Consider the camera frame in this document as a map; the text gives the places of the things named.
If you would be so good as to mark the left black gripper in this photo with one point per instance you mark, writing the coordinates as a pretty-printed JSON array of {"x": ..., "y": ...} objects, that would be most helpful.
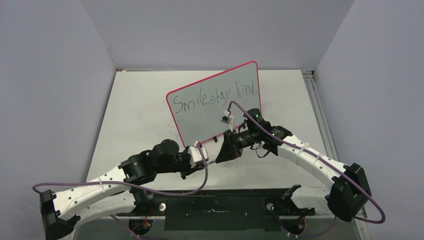
[{"x": 189, "y": 169}]

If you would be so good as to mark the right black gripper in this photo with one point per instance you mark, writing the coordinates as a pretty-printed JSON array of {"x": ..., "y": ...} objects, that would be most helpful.
[{"x": 230, "y": 150}]

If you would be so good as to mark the pink framed whiteboard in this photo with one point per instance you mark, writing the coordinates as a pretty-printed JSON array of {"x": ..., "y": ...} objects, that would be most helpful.
[{"x": 197, "y": 107}]

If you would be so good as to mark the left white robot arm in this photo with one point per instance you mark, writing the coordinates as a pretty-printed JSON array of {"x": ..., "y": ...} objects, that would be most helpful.
[{"x": 117, "y": 191}]

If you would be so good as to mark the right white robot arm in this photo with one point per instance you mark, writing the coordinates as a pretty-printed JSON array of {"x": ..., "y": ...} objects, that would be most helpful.
[{"x": 346, "y": 189}]

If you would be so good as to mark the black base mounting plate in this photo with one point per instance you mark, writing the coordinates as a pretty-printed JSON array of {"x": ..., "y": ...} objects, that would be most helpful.
[{"x": 223, "y": 210}]

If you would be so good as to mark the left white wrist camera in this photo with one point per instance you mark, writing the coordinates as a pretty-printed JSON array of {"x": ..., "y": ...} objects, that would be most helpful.
[{"x": 198, "y": 154}]

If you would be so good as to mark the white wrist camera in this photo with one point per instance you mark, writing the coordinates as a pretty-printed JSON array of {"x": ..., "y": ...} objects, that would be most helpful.
[
  {"x": 198, "y": 154},
  {"x": 228, "y": 119}
]

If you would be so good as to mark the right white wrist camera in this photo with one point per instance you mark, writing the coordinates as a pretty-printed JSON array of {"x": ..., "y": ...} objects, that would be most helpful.
[{"x": 228, "y": 119}]

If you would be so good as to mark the aluminium rail frame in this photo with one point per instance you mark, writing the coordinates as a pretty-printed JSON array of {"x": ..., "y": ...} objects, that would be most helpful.
[{"x": 137, "y": 117}]

